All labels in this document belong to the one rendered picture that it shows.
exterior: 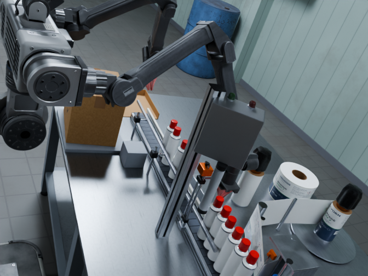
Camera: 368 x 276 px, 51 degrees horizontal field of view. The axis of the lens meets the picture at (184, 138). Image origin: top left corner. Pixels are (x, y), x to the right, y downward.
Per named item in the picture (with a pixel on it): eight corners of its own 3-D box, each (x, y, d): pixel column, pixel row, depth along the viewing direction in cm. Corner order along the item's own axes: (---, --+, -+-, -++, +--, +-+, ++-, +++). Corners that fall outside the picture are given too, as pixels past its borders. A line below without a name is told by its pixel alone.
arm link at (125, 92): (205, 12, 129) (223, 12, 121) (219, 48, 136) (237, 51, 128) (94, 84, 116) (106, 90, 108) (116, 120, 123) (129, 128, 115)
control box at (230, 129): (241, 171, 126) (264, 122, 117) (193, 151, 127) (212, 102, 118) (244, 155, 135) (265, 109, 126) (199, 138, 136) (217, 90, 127)
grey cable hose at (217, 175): (208, 214, 136) (229, 167, 126) (199, 214, 135) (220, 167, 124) (204, 207, 139) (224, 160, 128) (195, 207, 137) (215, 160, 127)
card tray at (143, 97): (157, 119, 234) (159, 113, 232) (116, 116, 222) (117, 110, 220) (144, 95, 256) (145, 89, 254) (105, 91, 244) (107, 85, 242)
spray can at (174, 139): (172, 166, 189) (185, 131, 179) (162, 166, 186) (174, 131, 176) (169, 159, 193) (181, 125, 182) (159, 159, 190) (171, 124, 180)
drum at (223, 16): (225, 80, 568) (251, 15, 519) (187, 78, 532) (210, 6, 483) (203, 61, 613) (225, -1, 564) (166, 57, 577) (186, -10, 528)
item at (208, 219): (211, 240, 154) (229, 202, 144) (199, 241, 151) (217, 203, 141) (205, 230, 158) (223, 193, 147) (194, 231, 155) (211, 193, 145)
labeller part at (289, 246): (318, 268, 121) (320, 266, 120) (291, 272, 116) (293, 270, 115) (294, 235, 131) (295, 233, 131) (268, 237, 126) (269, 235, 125)
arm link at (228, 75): (202, 42, 132) (221, 44, 123) (215, 37, 135) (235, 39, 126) (224, 151, 150) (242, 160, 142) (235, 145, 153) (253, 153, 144)
